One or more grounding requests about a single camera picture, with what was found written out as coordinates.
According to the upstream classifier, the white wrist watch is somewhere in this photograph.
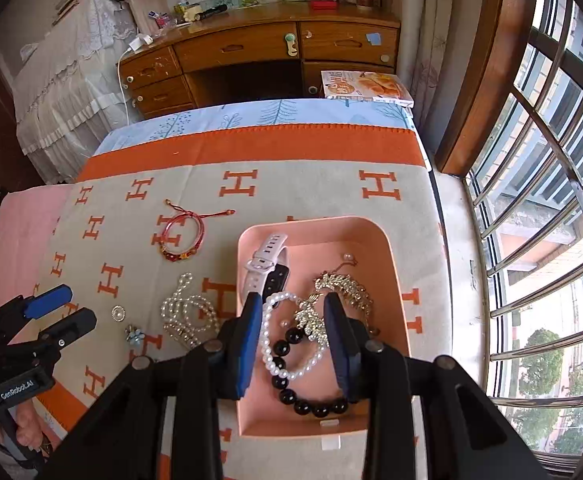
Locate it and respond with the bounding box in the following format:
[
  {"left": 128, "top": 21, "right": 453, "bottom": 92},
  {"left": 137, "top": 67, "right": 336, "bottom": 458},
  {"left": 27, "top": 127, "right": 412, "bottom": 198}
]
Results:
[{"left": 244, "top": 232, "right": 291, "bottom": 308}]

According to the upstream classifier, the cluster of small bottles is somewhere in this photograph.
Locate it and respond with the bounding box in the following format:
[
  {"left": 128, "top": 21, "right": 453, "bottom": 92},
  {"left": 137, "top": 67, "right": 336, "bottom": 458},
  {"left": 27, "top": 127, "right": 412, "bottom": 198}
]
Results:
[{"left": 146, "top": 0, "right": 202, "bottom": 28}]

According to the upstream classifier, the gold rhinestone leaf necklace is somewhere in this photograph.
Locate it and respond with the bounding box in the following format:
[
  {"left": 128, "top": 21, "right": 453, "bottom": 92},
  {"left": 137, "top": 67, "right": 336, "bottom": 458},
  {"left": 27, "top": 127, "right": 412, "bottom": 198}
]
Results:
[{"left": 294, "top": 252, "right": 381, "bottom": 348}]

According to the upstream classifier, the lace covered cabinet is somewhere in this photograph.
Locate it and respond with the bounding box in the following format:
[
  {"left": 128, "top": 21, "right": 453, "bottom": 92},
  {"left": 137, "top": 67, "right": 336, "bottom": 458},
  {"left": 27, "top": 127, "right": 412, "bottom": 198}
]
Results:
[{"left": 12, "top": 0, "right": 145, "bottom": 183}]

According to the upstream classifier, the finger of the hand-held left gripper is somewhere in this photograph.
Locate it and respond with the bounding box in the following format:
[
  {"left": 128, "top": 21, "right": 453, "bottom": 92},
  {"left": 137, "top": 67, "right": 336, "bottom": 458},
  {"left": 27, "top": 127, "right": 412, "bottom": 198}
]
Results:
[
  {"left": 2, "top": 284, "right": 74, "bottom": 328},
  {"left": 34, "top": 308, "right": 97, "bottom": 356}
]

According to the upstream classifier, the bread print box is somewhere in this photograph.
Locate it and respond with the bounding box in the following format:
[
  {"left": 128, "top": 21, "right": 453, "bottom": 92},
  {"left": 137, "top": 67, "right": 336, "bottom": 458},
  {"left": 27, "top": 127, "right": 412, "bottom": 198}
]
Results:
[{"left": 320, "top": 70, "right": 415, "bottom": 108}]

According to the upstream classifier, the wooden window frame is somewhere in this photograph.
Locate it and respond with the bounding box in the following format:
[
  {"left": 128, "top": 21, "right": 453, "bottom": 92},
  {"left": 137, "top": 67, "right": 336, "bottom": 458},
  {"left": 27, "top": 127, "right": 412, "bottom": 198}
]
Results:
[{"left": 434, "top": 0, "right": 542, "bottom": 176}]

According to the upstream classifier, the white floral curtain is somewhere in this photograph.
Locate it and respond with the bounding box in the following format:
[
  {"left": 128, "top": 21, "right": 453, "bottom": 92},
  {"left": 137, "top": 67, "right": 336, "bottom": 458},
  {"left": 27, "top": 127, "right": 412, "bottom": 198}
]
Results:
[{"left": 391, "top": 0, "right": 452, "bottom": 126}]

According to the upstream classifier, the person's left hand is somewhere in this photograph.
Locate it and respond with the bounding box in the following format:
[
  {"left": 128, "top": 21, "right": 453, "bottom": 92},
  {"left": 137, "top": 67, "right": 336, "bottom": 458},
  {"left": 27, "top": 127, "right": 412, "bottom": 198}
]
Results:
[{"left": 0, "top": 402, "right": 52, "bottom": 461}]

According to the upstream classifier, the black flashlight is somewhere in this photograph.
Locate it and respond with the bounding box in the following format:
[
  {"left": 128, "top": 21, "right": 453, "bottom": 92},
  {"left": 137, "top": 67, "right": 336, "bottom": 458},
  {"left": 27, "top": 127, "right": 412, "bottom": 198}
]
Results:
[{"left": 194, "top": 4, "right": 228, "bottom": 22}]

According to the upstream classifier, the white charger with cable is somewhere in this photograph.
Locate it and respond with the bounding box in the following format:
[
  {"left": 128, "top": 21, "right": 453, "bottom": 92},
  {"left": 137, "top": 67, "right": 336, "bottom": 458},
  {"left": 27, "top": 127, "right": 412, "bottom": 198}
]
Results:
[{"left": 116, "top": 34, "right": 153, "bottom": 126}]

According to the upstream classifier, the black bead bracelet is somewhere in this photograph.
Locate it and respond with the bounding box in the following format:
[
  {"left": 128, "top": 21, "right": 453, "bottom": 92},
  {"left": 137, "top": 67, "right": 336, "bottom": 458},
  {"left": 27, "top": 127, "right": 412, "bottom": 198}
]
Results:
[{"left": 262, "top": 327, "right": 349, "bottom": 417}]

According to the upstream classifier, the beige orange printed blanket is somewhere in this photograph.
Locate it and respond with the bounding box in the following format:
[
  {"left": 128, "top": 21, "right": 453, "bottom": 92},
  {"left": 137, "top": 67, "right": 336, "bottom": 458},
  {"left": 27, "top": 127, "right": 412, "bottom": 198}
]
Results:
[{"left": 34, "top": 127, "right": 447, "bottom": 480}]

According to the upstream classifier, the white pearl bracelet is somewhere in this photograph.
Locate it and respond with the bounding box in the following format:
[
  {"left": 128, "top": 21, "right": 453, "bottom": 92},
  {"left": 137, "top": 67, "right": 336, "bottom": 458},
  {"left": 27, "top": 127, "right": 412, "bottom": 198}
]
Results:
[{"left": 262, "top": 291, "right": 329, "bottom": 381}]

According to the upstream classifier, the red string bracelet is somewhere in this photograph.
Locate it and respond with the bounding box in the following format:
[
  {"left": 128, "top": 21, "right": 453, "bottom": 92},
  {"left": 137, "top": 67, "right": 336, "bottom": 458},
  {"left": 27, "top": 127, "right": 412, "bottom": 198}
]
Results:
[{"left": 160, "top": 199, "right": 235, "bottom": 263}]

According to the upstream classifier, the pink plastic tray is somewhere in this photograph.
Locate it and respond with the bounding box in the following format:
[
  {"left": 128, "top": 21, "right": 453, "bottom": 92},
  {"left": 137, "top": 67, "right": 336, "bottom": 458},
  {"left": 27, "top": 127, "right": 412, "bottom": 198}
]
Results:
[{"left": 236, "top": 216, "right": 412, "bottom": 438}]

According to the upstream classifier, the long pearl necklace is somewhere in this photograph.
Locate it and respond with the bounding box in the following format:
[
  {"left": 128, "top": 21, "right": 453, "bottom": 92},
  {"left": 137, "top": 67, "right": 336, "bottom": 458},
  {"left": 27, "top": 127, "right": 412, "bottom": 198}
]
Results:
[{"left": 160, "top": 272, "right": 221, "bottom": 352}]

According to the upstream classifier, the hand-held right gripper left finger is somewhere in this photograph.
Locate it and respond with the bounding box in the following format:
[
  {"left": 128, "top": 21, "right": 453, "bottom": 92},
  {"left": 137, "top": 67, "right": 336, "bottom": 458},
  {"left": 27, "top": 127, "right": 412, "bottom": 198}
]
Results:
[{"left": 36, "top": 292, "right": 263, "bottom": 480}]

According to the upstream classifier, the pink blanket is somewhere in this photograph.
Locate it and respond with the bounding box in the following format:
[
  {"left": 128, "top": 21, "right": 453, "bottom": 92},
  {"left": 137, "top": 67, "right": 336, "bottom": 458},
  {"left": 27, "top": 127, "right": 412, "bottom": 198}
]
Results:
[{"left": 0, "top": 185, "right": 80, "bottom": 311}]

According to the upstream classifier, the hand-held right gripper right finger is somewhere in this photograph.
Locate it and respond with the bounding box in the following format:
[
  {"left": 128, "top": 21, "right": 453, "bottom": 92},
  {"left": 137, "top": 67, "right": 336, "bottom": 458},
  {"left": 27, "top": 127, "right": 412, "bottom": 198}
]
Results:
[{"left": 323, "top": 292, "right": 547, "bottom": 480}]

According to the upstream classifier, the wooden desk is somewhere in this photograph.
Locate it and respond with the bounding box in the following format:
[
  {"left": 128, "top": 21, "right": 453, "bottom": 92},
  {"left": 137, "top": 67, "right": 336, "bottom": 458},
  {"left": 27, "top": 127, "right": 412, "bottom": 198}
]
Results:
[{"left": 119, "top": 2, "right": 402, "bottom": 121}]

